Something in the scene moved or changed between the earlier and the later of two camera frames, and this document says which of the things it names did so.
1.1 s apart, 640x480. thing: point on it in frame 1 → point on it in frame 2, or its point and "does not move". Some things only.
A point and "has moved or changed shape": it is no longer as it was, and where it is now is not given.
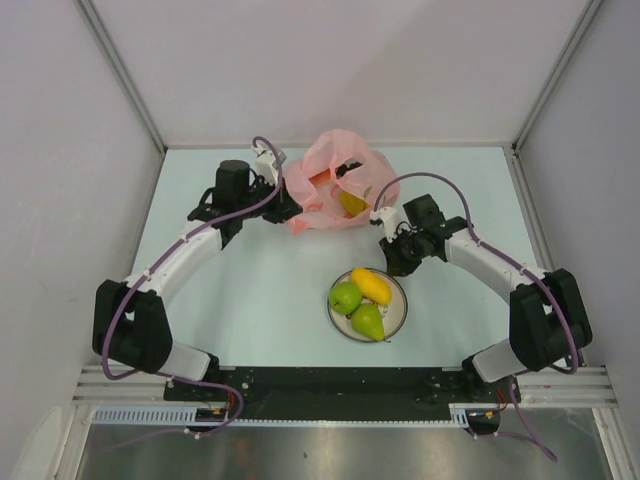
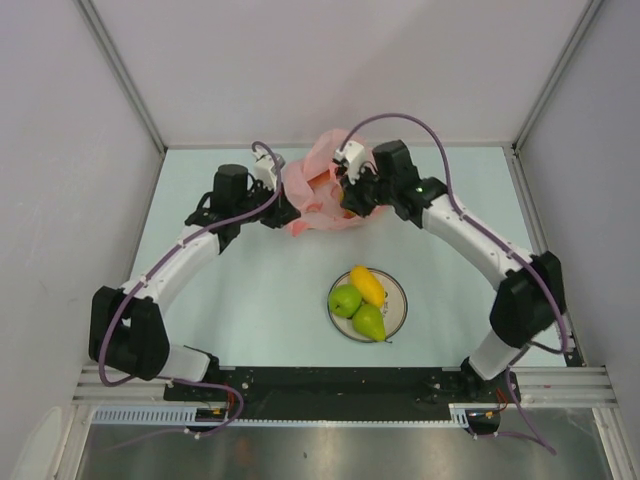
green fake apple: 345,297 does not move
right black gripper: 395,265 → 352,199
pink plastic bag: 337,182 does not move
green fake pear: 367,319 does not move
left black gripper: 283,208 does not move
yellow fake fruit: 372,285 has moved or changed shape
